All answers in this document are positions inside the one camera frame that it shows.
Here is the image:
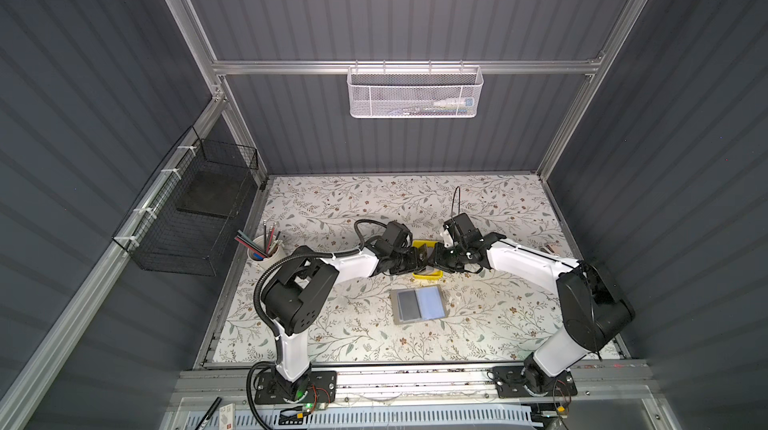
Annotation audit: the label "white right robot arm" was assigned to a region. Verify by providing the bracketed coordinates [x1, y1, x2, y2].
[430, 213, 636, 388]

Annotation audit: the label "aluminium frame post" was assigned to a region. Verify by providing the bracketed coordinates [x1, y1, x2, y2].
[164, 0, 268, 185]

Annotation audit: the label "black corrugated left cable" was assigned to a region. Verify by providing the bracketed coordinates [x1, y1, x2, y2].
[245, 218, 391, 430]

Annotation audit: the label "white tube in basket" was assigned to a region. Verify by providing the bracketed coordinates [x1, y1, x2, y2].
[431, 97, 476, 112]

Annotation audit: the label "white wire mesh basket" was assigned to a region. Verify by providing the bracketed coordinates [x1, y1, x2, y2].
[346, 64, 484, 119]

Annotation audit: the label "black wire basket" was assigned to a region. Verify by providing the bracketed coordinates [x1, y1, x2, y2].
[113, 133, 259, 277]

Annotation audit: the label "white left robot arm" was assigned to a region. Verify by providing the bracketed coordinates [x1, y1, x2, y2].
[253, 221, 429, 387]

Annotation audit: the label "coloured pens in cup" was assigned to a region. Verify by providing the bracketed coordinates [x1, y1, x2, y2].
[234, 223, 281, 261]

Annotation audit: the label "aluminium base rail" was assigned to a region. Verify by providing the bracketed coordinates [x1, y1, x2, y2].
[169, 360, 657, 409]

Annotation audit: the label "yellow plastic tray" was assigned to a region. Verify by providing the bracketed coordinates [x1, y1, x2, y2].
[412, 240, 444, 281]

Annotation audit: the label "white slotted cable duct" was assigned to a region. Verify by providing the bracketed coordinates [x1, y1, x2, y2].
[182, 404, 535, 430]

